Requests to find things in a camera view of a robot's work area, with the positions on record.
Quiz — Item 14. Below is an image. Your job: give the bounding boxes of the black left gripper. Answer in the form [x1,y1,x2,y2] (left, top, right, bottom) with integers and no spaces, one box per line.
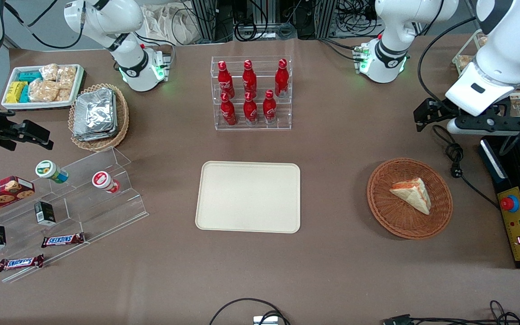
[413,97,512,132]

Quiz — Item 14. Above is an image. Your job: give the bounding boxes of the triangular white bread sandwich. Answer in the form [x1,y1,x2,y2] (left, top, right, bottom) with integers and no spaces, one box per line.
[389,177,432,215]

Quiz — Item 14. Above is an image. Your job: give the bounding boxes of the white rectangular snack tray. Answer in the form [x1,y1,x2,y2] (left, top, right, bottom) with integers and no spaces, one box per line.
[1,64,84,110]

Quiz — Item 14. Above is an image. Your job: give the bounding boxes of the oval light wicker basket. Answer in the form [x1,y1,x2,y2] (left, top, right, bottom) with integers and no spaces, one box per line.
[68,83,130,152]

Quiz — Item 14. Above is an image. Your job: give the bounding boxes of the round brown wicker basket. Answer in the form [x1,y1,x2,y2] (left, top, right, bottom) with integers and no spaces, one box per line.
[367,158,453,240]

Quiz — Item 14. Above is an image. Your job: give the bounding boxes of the beige rectangular plastic tray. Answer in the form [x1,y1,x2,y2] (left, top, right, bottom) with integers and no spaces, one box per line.
[195,161,301,234]

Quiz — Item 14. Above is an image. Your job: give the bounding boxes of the green lid yogurt cup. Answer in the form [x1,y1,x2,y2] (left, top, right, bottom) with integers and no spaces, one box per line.
[35,160,69,184]

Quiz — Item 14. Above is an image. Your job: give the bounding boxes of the yellow snack pack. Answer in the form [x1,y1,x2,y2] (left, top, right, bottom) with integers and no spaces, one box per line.
[6,81,28,104]

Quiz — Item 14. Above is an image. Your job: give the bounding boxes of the silver foil pack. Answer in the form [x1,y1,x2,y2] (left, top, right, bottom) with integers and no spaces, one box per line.
[74,88,115,135]
[73,125,119,142]

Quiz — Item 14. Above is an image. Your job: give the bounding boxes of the clear acrylic food case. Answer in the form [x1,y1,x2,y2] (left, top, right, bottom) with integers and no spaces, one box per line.
[452,29,520,119]

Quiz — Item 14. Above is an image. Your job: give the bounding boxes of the red lid yogurt cup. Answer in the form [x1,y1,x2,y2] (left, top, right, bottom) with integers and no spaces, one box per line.
[92,171,121,194]

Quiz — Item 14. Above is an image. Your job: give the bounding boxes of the clear acrylic stepped shelf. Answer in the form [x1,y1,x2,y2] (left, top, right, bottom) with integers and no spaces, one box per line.
[0,147,149,284]

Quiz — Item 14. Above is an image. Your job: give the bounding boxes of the Snickers chocolate bar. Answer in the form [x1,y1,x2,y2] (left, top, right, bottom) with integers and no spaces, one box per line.
[41,232,85,248]
[0,254,45,272]

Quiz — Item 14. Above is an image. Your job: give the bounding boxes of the black machine with yellow panel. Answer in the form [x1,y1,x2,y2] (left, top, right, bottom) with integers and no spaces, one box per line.
[477,126,520,270]

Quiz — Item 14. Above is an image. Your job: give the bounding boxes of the red cola bottle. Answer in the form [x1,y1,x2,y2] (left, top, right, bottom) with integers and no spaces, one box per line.
[243,92,258,125]
[274,59,289,98]
[220,93,237,126]
[218,61,235,99]
[263,90,277,124]
[242,60,258,98]

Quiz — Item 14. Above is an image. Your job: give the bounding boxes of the white cloth bag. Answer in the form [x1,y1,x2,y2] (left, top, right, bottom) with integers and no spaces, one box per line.
[142,4,194,46]

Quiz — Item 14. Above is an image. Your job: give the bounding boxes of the clear acrylic bottle rack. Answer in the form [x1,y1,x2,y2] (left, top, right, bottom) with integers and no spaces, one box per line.
[211,56,293,131]

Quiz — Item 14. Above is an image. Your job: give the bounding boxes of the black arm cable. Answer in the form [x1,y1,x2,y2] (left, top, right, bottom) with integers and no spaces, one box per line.
[4,0,85,50]
[417,16,482,113]

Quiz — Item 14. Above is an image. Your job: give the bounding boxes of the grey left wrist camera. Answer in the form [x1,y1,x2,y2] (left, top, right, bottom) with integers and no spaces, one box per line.
[446,115,520,136]

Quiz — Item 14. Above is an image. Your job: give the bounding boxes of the black power cable with plug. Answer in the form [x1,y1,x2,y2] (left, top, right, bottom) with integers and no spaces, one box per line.
[432,125,501,210]

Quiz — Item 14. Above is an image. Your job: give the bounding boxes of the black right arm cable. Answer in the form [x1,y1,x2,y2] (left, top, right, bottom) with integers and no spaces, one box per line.
[4,0,85,50]

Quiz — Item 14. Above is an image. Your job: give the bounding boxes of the aluminium frame with equipment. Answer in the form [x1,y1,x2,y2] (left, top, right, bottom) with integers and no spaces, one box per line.
[190,0,378,42]

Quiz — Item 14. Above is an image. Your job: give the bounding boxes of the black cable bundle with connector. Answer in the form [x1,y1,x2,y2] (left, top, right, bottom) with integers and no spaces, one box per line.
[382,300,520,325]

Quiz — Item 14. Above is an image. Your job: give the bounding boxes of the black looped cable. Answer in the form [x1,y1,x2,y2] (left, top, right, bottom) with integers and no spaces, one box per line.
[209,298,292,325]

